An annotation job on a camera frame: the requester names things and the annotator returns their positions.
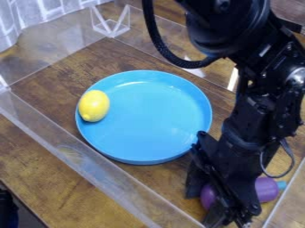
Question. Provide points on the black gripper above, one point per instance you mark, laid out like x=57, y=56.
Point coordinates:
x=218, y=163

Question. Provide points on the purple toy eggplant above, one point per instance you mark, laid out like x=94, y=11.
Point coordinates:
x=258, y=191

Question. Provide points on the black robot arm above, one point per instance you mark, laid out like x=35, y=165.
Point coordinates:
x=241, y=30

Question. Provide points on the blue round tray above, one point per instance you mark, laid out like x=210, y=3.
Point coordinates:
x=158, y=110

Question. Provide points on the yellow toy lemon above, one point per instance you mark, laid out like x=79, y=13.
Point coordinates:
x=94, y=105

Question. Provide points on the white patterned curtain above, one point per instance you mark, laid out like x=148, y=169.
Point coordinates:
x=20, y=14

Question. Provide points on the clear acrylic enclosure wall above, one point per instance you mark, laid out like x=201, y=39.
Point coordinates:
x=73, y=186

